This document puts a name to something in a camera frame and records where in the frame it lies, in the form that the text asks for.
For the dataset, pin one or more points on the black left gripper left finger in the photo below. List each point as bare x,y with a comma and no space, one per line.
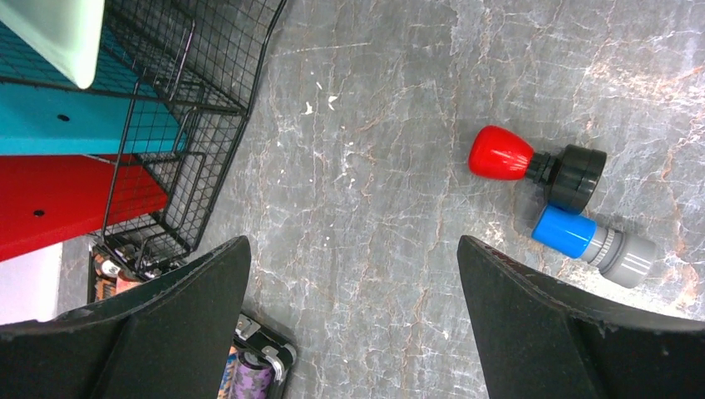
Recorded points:
166,338

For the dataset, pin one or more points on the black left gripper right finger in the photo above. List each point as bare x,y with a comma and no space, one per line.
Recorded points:
538,337

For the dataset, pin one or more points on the red clipboard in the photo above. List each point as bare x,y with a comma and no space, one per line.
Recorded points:
48,199

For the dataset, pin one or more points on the teal blue clipboard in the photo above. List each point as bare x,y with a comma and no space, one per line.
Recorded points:
42,113

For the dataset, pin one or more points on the black wire mesh organizer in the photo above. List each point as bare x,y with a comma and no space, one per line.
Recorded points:
204,59

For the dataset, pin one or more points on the light green clipboard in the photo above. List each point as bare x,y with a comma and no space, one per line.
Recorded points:
66,33

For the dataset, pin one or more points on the purple chip stack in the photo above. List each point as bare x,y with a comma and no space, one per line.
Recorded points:
251,378

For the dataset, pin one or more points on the orange black chip stack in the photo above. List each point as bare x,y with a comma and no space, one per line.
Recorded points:
107,278

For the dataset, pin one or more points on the black poker chip case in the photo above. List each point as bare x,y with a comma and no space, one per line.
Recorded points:
249,335

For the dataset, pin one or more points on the blue grey small cylinder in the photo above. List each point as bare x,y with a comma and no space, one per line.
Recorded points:
622,258

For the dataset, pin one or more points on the red black stamp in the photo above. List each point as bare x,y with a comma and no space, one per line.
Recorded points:
569,178

